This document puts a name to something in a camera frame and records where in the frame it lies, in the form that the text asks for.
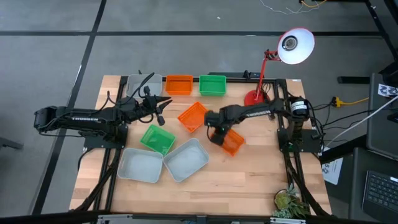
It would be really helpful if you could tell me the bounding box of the black floor bar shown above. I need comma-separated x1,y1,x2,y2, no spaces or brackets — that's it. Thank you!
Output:
337,76,371,85

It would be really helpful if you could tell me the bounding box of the green slotted plastic basket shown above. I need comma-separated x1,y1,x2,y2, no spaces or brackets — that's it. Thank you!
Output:
139,124,177,156
198,75,227,97

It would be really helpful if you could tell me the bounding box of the dark grey desk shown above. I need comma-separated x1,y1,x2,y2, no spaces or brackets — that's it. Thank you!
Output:
348,73,398,224

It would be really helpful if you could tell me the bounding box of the yellow floor cable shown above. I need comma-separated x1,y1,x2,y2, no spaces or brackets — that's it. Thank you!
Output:
300,0,328,9

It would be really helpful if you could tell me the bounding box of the white paper sheet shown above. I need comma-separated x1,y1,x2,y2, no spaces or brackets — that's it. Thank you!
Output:
322,146,345,186

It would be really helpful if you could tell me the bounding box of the black aluminium frame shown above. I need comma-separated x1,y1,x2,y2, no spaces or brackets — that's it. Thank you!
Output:
73,74,333,217

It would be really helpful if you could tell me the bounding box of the grey plastic bin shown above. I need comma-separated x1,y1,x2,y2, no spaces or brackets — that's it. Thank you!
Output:
126,73,164,100
117,147,164,184
163,138,210,183

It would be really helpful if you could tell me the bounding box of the black laptop keyboard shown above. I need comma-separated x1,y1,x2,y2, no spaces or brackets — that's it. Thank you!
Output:
362,169,398,223

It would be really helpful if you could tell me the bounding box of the printed marker sheet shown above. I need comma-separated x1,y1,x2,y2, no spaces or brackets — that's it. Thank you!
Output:
377,83,398,98

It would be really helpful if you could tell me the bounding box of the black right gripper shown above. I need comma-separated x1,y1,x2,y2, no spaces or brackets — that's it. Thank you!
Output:
204,106,234,147

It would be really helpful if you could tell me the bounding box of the orange slotted plastic basket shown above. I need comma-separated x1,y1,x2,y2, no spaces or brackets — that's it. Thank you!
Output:
210,128,246,157
165,74,194,96
177,101,208,134

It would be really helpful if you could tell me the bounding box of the red desk lamp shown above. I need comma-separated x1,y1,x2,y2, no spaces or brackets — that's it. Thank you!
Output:
243,27,315,107

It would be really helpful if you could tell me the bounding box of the succulent plant in black pot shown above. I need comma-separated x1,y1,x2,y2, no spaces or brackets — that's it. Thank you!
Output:
272,183,310,219

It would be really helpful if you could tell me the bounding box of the thick white cable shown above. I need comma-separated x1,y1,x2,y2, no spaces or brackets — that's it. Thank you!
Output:
325,95,398,147

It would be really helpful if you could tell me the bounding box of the yellow plug with cable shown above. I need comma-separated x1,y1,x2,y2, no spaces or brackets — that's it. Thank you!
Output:
331,96,370,108

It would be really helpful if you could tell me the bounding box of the thin white floor wire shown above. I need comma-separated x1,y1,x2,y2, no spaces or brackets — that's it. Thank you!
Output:
259,0,320,16

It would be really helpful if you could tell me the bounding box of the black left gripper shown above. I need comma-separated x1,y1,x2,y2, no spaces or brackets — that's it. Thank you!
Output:
129,93,174,127

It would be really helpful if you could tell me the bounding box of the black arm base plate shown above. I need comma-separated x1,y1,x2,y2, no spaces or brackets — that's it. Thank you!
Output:
277,129,322,153
83,124,129,149

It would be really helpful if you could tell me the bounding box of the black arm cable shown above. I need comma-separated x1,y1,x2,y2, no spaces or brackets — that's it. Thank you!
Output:
126,72,155,101

